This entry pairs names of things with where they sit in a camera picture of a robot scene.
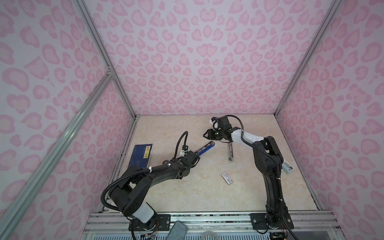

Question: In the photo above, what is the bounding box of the blue black stapler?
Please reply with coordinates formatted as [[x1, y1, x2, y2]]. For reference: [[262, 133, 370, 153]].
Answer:
[[195, 141, 215, 156]]

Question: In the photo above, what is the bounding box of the red white staple box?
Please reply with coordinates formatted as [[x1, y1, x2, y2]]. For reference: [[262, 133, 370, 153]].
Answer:
[[222, 172, 234, 185]]

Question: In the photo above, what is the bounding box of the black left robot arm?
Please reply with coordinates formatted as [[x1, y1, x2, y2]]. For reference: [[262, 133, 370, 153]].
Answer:
[[101, 151, 200, 224]]

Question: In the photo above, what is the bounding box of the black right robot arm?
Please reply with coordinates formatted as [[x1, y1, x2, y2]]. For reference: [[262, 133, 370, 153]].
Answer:
[[203, 115, 289, 229]]

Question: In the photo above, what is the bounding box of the dark blue booklet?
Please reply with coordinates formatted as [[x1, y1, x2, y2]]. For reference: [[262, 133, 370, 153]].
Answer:
[[128, 144, 153, 168]]

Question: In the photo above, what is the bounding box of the grey cloth pad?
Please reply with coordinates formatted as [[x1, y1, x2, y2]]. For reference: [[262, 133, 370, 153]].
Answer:
[[166, 221, 188, 240]]

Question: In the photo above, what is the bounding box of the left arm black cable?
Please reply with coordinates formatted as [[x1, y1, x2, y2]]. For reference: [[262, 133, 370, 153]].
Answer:
[[100, 131, 190, 212]]

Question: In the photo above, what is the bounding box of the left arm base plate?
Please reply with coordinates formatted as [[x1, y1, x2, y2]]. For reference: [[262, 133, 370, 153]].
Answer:
[[129, 213, 171, 232]]

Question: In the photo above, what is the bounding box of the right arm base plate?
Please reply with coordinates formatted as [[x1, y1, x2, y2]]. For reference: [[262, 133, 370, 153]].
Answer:
[[250, 213, 295, 231]]

